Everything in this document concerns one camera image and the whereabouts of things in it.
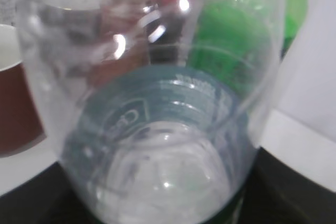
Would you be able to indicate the clear water bottle green label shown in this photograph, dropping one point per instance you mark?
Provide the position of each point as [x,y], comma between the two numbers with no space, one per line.
[154,108]

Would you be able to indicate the green soda bottle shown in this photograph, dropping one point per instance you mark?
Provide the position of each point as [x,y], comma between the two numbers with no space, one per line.
[296,11]

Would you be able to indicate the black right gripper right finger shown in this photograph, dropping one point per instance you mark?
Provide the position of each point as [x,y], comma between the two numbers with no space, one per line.
[275,193]

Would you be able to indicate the red-brown ceramic mug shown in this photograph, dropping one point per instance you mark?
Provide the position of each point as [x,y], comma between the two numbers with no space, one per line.
[20,126]

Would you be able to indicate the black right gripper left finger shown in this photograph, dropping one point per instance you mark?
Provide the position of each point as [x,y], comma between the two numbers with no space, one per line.
[46,198]

